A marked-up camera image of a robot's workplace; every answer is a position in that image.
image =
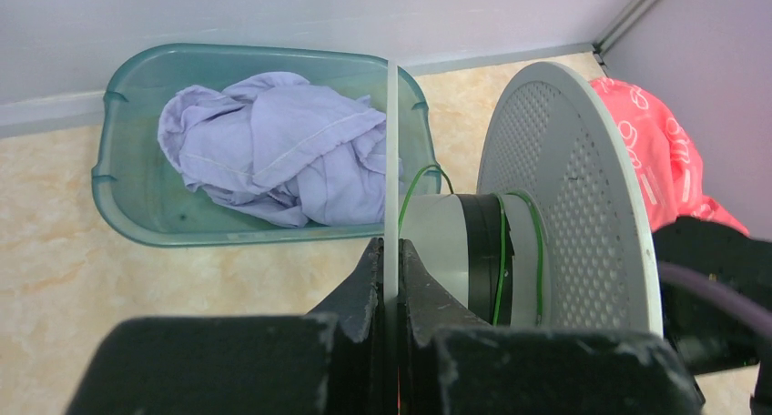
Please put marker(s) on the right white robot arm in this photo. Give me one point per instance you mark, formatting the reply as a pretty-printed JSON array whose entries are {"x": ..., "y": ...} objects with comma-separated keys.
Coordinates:
[{"x": 716, "y": 296}]

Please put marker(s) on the grey plastic cable spool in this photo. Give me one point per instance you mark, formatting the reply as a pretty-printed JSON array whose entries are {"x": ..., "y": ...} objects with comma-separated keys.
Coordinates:
[{"x": 555, "y": 235}]

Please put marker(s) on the teal plastic basin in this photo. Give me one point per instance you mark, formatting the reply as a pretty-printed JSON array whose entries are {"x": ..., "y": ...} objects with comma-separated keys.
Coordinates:
[{"x": 142, "y": 197}]

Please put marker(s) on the purple cloth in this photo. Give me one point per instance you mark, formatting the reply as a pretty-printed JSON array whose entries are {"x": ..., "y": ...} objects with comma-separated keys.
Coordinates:
[{"x": 279, "y": 148}]

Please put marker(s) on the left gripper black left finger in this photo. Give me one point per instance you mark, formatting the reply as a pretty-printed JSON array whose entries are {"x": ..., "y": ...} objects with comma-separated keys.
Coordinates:
[{"x": 327, "y": 361}]

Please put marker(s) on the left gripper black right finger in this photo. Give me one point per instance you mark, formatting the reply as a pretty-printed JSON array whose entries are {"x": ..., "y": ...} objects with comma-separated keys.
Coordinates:
[{"x": 452, "y": 362}]

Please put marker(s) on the pink patterned cloth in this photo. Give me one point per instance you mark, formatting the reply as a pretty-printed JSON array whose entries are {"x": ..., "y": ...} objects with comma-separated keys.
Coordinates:
[{"x": 667, "y": 164}]

